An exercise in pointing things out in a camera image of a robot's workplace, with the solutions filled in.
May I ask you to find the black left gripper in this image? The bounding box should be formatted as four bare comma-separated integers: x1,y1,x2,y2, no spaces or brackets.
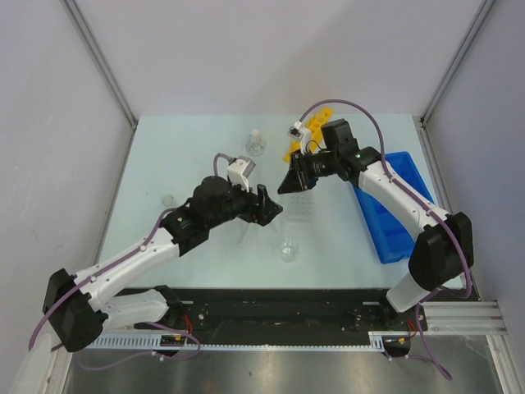
206,176,281,229

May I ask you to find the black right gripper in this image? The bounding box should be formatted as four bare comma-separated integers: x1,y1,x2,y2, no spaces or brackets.
279,147,340,194

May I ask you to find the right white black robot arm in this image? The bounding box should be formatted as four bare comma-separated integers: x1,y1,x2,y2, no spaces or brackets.
278,119,473,329

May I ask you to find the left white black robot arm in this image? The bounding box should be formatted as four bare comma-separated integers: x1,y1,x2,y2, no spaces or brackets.
43,176,283,353

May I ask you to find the clear plastic well plate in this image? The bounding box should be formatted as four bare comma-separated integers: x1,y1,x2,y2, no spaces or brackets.
283,191,313,222

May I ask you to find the thin clear test tube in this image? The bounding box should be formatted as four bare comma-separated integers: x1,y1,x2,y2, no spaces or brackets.
236,221,250,245

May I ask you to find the small clear glass beaker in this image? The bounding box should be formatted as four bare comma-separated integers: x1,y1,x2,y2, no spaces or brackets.
279,235,300,263

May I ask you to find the glass flask with stopper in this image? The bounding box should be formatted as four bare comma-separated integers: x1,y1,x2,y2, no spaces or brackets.
244,129,267,157

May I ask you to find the yellow test tube rack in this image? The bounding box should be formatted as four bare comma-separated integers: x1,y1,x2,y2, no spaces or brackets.
283,107,333,163

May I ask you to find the small glass jar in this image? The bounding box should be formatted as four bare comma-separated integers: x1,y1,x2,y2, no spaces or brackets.
161,195,176,208

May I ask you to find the blue plastic tray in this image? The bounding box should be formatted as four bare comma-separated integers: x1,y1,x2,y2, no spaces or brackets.
352,150,436,264

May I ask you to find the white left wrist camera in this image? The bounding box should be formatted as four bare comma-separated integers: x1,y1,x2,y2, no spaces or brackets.
226,156,256,192

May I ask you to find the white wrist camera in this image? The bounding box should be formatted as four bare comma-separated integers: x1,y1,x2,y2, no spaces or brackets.
226,156,256,192
287,121,312,154

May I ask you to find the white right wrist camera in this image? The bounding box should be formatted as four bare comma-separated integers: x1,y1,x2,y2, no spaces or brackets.
287,121,312,154

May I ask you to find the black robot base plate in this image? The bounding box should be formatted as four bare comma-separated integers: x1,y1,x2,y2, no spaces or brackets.
134,287,428,346

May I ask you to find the white slotted cable duct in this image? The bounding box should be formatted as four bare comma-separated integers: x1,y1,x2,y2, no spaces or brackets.
86,331,411,352

